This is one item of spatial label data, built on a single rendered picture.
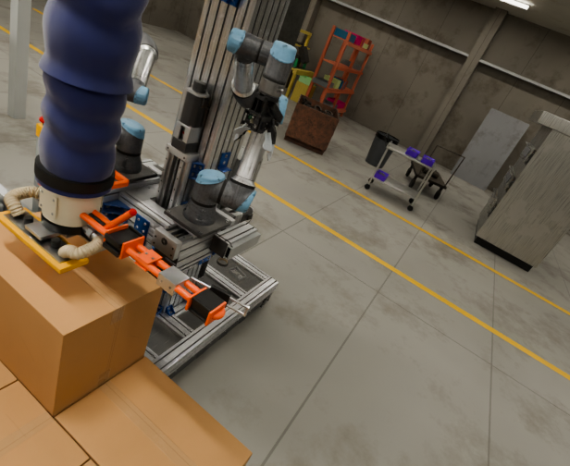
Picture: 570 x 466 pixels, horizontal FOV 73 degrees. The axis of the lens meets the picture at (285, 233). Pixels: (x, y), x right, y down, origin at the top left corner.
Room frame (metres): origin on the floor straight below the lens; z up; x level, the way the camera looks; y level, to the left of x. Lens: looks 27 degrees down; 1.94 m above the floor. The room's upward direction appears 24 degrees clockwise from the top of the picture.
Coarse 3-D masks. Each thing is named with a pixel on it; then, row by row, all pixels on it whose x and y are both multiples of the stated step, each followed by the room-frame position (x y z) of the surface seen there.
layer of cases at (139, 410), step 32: (0, 384) 0.78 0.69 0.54; (128, 384) 0.97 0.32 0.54; (160, 384) 1.03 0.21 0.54; (0, 416) 0.69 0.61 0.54; (32, 416) 0.73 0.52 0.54; (64, 416) 0.77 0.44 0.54; (96, 416) 0.81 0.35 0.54; (128, 416) 0.86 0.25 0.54; (160, 416) 0.91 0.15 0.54; (192, 416) 0.96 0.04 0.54; (0, 448) 0.61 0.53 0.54; (32, 448) 0.64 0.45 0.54; (64, 448) 0.68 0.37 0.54; (96, 448) 0.72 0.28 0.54; (128, 448) 0.75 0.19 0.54; (160, 448) 0.80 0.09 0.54; (192, 448) 0.84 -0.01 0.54; (224, 448) 0.89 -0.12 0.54
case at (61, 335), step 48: (0, 240) 0.99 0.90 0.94; (0, 288) 0.86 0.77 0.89; (48, 288) 0.89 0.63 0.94; (96, 288) 0.97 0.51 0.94; (144, 288) 1.07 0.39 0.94; (0, 336) 0.86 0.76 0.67; (48, 336) 0.77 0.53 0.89; (96, 336) 0.87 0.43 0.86; (144, 336) 1.10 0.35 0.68; (48, 384) 0.76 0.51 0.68; (96, 384) 0.91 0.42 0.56
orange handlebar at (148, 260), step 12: (120, 180) 1.28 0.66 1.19; (84, 216) 0.99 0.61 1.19; (96, 228) 0.97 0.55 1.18; (132, 252) 0.92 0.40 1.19; (144, 252) 0.94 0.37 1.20; (144, 264) 0.90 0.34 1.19; (156, 264) 0.94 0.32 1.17; (156, 276) 0.88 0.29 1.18; (180, 288) 0.86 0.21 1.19; (192, 288) 0.89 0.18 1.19
